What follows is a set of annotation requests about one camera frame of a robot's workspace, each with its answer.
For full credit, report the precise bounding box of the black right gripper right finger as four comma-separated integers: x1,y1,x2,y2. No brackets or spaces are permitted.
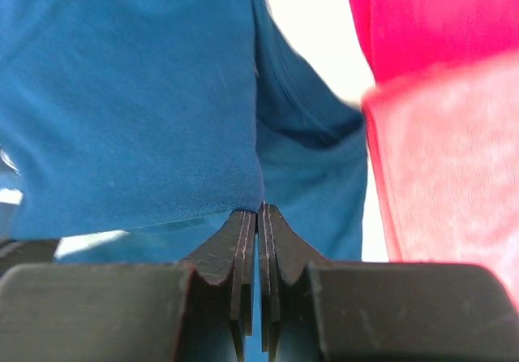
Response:
258,205,518,361

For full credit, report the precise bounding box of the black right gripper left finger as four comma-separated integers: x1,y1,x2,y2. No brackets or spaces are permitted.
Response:
1,211,256,361

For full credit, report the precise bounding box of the blue t-shirt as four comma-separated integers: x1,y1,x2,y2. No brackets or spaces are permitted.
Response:
0,0,369,362

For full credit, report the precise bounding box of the pink towel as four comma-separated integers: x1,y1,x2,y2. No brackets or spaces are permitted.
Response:
362,51,518,298

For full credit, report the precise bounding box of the folded red t-shirt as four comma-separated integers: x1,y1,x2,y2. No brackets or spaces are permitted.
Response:
349,0,518,82

